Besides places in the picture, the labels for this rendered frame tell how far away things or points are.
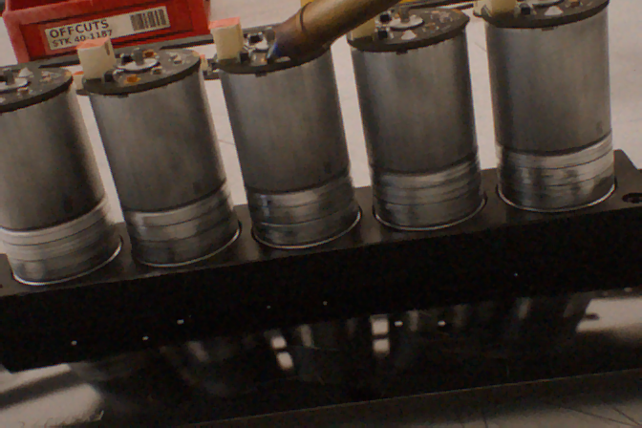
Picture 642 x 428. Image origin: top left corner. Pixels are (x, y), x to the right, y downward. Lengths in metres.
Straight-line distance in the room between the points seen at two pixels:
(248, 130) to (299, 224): 0.02
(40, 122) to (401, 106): 0.07
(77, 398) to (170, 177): 0.05
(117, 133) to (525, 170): 0.08
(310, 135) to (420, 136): 0.02
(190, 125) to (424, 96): 0.05
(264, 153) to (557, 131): 0.06
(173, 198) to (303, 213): 0.03
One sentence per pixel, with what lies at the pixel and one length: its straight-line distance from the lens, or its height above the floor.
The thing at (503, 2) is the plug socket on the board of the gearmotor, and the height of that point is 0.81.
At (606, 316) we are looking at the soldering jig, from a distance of 0.18.
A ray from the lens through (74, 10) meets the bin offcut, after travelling 0.47.
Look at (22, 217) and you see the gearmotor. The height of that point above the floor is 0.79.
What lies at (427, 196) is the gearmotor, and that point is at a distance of 0.19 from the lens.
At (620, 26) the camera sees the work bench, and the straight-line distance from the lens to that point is 0.39.
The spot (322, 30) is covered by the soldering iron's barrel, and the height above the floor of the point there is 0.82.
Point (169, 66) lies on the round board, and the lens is 0.19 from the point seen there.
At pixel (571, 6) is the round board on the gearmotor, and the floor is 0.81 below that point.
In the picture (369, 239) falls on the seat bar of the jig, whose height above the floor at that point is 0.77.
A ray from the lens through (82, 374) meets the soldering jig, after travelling 0.19.
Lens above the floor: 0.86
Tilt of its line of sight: 24 degrees down
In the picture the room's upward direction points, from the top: 10 degrees counter-clockwise
